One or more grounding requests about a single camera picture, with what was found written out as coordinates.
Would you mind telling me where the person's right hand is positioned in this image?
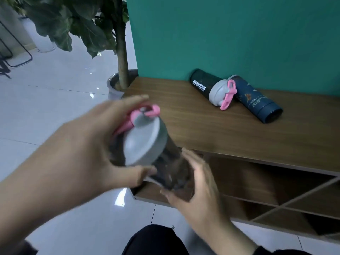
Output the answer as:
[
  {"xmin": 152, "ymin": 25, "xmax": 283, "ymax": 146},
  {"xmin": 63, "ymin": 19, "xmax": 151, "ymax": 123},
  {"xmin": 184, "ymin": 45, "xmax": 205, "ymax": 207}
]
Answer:
[{"xmin": 160, "ymin": 148, "xmax": 232, "ymax": 229}]

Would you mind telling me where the person's left hand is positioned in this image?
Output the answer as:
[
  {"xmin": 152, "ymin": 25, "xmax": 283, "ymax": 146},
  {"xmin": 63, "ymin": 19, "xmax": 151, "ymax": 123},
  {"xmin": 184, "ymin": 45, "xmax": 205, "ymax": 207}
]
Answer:
[{"xmin": 53, "ymin": 94, "xmax": 158, "ymax": 200}]

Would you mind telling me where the black shaker bottle grey lid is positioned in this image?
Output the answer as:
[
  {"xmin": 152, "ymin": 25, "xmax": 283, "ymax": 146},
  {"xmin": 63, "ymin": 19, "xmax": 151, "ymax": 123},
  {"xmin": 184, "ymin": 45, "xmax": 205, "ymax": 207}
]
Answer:
[
  {"xmin": 189, "ymin": 68, "xmax": 237, "ymax": 111},
  {"xmin": 109, "ymin": 104, "xmax": 196, "ymax": 202}
]

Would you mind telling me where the dark blue patterned thermos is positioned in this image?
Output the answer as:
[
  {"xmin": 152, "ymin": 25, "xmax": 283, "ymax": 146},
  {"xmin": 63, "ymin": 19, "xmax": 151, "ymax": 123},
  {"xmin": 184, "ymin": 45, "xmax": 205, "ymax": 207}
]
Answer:
[{"xmin": 228, "ymin": 74, "xmax": 283, "ymax": 124}]

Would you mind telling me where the person's left forearm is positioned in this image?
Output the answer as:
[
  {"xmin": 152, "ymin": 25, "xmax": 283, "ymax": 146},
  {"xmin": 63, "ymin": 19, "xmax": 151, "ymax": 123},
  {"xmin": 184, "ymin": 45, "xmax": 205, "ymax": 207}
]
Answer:
[{"xmin": 0, "ymin": 124, "xmax": 88, "ymax": 255}]

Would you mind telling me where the person's right forearm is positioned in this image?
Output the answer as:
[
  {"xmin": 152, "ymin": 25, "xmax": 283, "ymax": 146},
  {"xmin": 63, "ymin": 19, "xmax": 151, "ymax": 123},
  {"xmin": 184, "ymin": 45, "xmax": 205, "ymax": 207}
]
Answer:
[{"xmin": 196, "ymin": 219, "xmax": 311, "ymax": 255}]

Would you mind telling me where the person's black trouser leg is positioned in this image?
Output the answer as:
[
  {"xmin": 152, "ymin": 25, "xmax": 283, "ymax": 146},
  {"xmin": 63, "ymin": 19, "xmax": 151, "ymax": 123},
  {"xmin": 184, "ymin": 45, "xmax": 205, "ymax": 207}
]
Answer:
[{"xmin": 122, "ymin": 224, "xmax": 191, "ymax": 255}]

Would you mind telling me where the grey ceramic plant pot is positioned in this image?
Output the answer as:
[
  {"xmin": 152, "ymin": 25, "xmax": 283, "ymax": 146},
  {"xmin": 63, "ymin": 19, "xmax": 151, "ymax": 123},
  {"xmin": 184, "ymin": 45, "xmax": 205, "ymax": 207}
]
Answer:
[{"xmin": 107, "ymin": 69, "xmax": 139, "ymax": 101}]

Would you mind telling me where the wooden table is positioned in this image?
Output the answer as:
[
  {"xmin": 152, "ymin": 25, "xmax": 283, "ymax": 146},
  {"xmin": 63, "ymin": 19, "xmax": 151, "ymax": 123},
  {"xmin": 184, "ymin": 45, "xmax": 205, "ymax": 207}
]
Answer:
[{"xmin": 123, "ymin": 76, "xmax": 340, "ymax": 176}]

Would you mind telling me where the large-leaf potted tree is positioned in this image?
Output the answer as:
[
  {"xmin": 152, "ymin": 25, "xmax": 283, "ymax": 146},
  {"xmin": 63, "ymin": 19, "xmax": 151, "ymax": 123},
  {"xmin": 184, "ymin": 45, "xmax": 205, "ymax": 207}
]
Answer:
[{"xmin": 5, "ymin": 0, "xmax": 131, "ymax": 91}]

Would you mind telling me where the black metal chair frame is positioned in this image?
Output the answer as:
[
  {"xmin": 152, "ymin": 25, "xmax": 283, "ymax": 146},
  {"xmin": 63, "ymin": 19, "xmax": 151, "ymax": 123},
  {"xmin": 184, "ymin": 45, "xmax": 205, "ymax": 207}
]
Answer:
[{"xmin": 0, "ymin": 19, "xmax": 34, "ymax": 79}]

